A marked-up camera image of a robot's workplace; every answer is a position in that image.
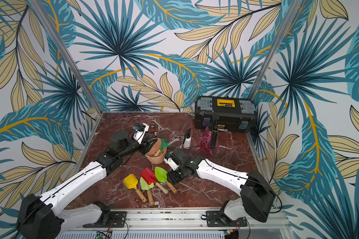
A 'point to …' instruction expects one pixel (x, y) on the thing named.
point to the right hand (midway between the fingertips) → (167, 185)
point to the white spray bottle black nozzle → (187, 142)
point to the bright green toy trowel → (161, 176)
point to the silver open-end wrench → (153, 120)
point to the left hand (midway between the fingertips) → (153, 138)
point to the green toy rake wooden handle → (164, 144)
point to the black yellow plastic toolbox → (235, 114)
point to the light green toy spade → (145, 186)
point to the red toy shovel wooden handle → (148, 176)
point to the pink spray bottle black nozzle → (211, 136)
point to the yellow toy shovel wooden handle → (131, 182)
